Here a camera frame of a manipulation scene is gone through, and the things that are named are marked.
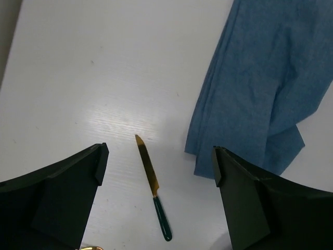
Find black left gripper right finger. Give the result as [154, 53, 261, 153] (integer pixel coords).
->
[212, 147, 332, 249]

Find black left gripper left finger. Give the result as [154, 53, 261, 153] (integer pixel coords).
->
[1, 143, 109, 249]

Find gold fork green handle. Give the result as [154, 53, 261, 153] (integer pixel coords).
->
[80, 246, 104, 250]

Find gold knife green handle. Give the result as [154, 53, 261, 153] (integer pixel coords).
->
[135, 134, 173, 242]

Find blue cloth placemat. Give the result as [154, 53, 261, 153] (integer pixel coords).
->
[185, 1, 332, 179]

